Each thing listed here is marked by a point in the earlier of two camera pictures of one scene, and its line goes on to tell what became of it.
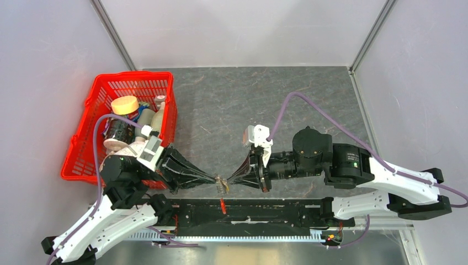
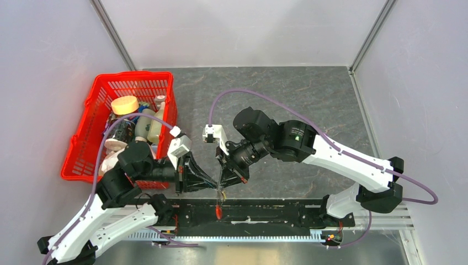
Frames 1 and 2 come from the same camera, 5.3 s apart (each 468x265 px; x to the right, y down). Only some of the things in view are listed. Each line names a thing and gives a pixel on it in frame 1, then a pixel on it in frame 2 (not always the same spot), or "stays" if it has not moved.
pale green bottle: x=145 y=118 stays
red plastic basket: x=79 y=163 stays
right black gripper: x=260 y=176 to x=232 y=172
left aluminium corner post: x=107 y=24 stays
